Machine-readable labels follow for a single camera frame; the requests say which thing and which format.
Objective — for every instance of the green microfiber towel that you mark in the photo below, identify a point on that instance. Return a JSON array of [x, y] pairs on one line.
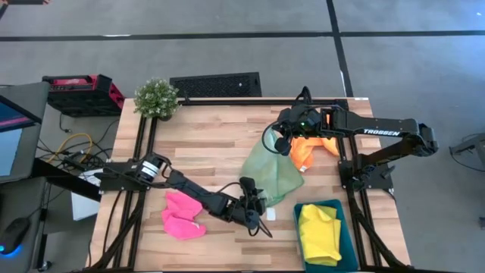
[[273, 170]]

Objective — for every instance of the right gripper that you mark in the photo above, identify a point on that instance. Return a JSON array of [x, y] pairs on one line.
[[303, 121]]

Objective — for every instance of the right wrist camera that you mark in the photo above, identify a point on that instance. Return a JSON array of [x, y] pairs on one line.
[[283, 146]]

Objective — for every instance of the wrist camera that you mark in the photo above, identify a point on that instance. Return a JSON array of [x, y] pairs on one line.
[[252, 220], [283, 146]]

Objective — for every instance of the grey office desk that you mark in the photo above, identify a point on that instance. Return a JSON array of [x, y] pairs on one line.
[[19, 197]]

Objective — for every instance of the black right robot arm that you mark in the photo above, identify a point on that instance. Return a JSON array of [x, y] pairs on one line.
[[379, 127]]

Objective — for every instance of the red black tool box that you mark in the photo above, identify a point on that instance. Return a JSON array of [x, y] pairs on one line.
[[83, 95]]

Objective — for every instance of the black computer mouse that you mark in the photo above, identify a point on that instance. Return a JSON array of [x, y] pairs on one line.
[[15, 233]]

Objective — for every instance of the computer monitor blue screen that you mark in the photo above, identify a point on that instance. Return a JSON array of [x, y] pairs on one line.
[[11, 144]]

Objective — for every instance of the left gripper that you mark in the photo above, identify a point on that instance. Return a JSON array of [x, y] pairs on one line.
[[244, 206]]

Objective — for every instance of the yellow microfiber towel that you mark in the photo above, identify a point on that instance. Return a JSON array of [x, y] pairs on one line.
[[318, 235]]

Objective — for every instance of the teal plastic bin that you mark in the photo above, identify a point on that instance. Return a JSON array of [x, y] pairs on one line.
[[348, 246]]

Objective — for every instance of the white handwritten paper tag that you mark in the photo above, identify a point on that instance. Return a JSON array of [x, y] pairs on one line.
[[271, 214]]

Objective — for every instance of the potted green plant black pot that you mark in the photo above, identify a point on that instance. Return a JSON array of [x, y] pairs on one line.
[[156, 98]]

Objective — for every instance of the orange microfiber towel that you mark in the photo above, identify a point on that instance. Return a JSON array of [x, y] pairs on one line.
[[303, 151]]

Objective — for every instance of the grey metal stand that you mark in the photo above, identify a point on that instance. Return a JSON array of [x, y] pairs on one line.
[[470, 149]]

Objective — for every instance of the pink microfiber towel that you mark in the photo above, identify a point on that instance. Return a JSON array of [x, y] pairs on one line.
[[182, 216]]

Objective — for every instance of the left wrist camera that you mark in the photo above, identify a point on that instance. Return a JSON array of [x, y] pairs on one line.
[[252, 220]]

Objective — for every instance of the white paper sheet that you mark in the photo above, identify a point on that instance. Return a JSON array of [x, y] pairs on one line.
[[85, 204]]

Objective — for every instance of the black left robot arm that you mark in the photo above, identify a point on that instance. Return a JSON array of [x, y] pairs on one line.
[[197, 193]]

